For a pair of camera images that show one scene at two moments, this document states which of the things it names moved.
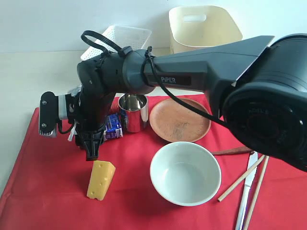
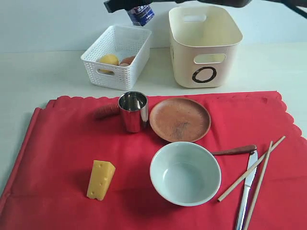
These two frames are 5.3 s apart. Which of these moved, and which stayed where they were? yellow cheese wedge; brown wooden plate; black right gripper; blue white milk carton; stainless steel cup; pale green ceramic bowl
Moved: blue white milk carton; black right gripper
Stayed: brown wooden plate; stainless steel cup; yellow cheese wedge; pale green ceramic bowl
